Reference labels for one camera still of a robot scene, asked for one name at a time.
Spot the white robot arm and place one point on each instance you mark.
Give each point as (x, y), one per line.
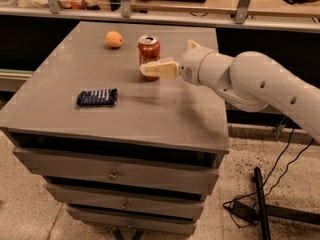
(250, 81)

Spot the grey drawer cabinet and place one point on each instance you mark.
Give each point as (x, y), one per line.
(168, 121)

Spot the middle grey drawer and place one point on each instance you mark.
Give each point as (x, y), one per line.
(124, 201)

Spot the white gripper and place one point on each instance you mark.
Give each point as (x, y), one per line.
(192, 65)

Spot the red coke can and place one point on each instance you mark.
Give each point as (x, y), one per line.
(149, 49)

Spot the black power adapter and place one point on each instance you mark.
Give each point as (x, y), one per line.
(244, 212)

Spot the dark blue snack bag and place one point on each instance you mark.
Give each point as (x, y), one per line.
(97, 98)

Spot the grey metal bracket right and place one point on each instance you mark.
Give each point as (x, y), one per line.
(241, 11)

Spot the bottom grey drawer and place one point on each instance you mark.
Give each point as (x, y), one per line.
(132, 221)

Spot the grey drawer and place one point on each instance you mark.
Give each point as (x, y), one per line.
(119, 170)
(132, 221)
(124, 201)

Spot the orange fruit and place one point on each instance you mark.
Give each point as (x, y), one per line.
(113, 39)

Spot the top grey drawer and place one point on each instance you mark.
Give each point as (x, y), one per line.
(119, 170)

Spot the black metal floor stand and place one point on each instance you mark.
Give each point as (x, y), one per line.
(265, 210)

